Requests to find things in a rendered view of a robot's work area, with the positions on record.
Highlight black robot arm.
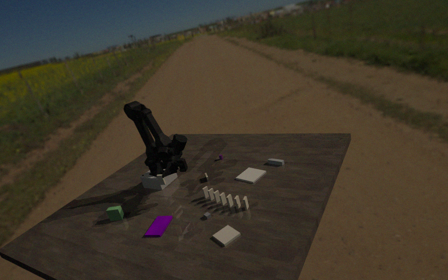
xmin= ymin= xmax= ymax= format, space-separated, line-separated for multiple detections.
xmin=124 ymin=101 xmax=187 ymax=166

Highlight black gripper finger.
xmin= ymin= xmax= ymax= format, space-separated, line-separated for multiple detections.
xmin=155 ymin=163 xmax=164 ymax=176
xmin=162 ymin=162 xmax=177 ymax=177

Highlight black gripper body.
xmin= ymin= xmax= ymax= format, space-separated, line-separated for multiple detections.
xmin=147 ymin=153 xmax=188 ymax=173

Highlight green block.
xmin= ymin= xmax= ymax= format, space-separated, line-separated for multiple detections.
xmin=106 ymin=205 xmax=125 ymax=221

